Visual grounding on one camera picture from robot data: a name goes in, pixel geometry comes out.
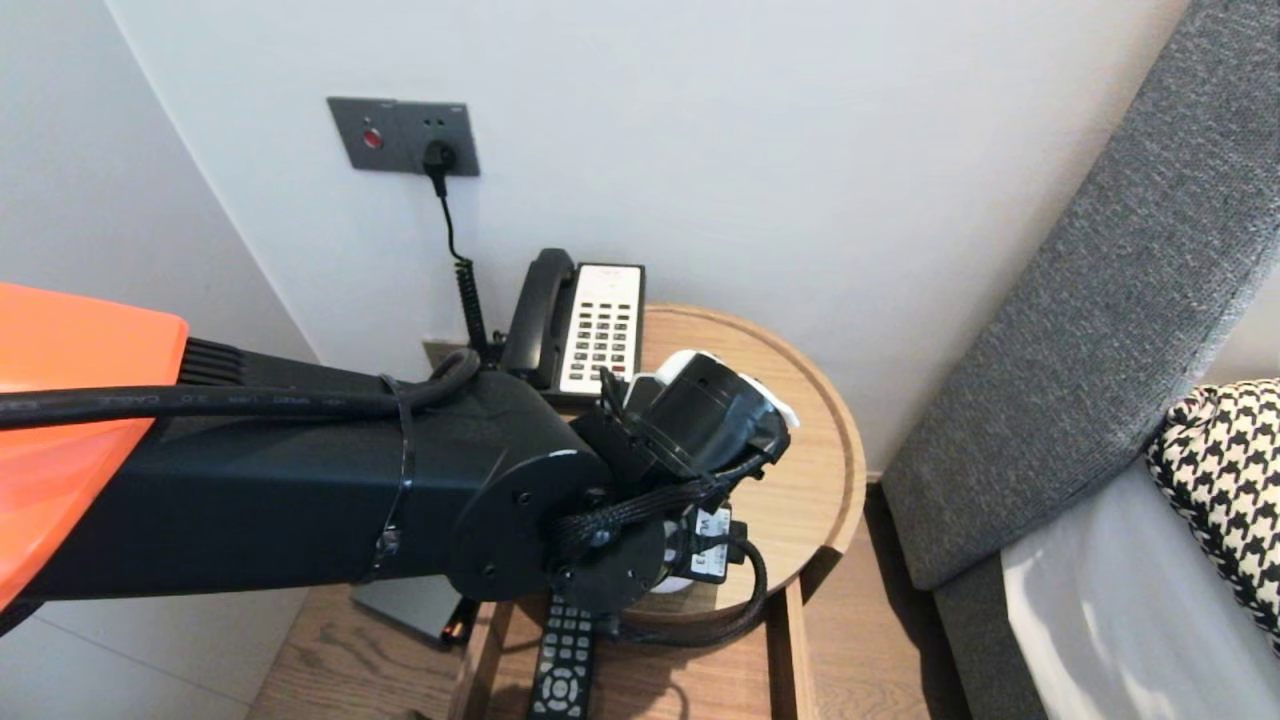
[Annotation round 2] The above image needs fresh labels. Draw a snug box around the curved-front wooden table drawer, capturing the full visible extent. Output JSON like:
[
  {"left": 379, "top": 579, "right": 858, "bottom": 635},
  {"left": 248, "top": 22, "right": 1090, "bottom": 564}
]
[{"left": 445, "top": 580, "right": 821, "bottom": 720}]

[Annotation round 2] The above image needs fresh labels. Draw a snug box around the black remote control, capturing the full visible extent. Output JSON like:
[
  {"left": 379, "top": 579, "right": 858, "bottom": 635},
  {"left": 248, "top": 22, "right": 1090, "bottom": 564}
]
[{"left": 527, "top": 592, "right": 601, "bottom": 720}]

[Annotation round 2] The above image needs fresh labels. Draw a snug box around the round wooden side table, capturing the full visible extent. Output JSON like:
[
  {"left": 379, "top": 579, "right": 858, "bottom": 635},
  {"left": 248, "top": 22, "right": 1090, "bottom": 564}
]
[{"left": 540, "top": 303, "right": 869, "bottom": 626}]

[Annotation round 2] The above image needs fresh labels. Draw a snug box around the black and white telephone base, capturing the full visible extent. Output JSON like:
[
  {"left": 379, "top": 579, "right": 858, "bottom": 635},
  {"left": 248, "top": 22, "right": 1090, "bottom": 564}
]
[{"left": 545, "top": 262, "right": 646, "bottom": 401}]

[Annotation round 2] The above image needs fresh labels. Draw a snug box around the black telephone handset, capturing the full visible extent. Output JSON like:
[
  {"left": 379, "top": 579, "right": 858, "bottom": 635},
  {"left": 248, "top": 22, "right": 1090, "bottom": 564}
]
[{"left": 500, "top": 248, "right": 579, "bottom": 391}]

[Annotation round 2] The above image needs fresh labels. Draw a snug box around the grey power adapter brick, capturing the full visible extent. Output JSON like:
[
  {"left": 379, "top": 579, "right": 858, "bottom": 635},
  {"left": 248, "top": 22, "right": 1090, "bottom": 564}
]
[{"left": 350, "top": 575, "right": 476, "bottom": 646}]

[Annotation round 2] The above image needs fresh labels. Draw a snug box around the white bed sheet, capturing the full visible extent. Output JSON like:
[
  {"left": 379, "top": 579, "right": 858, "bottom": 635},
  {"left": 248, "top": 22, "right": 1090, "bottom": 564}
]
[{"left": 1000, "top": 455, "right": 1280, "bottom": 720}]

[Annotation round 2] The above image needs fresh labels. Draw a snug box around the grey fabric bed headboard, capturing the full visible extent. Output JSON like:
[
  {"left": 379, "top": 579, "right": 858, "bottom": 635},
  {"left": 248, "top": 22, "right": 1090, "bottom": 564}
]
[{"left": 880, "top": 0, "right": 1280, "bottom": 720}]

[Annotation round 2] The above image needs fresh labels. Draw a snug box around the black white houndstooth pillow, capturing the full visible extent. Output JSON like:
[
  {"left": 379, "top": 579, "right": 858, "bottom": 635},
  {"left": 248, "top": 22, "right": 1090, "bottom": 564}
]
[{"left": 1145, "top": 378, "right": 1280, "bottom": 656}]

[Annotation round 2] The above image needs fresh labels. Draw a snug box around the beige wall jack plate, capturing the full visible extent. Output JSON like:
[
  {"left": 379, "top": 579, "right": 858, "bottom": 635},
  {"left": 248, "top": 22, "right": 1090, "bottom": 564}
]
[{"left": 423, "top": 340, "right": 479, "bottom": 373}]

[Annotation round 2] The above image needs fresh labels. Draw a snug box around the black coiled power cable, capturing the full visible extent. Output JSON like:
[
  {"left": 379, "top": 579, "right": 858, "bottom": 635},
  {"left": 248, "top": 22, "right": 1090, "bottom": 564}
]
[{"left": 422, "top": 140, "right": 496, "bottom": 356}]

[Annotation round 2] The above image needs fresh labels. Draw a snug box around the grey wall socket panel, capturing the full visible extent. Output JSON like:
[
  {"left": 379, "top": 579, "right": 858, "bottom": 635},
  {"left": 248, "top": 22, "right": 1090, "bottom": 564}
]
[{"left": 328, "top": 97, "right": 481, "bottom": 177}]

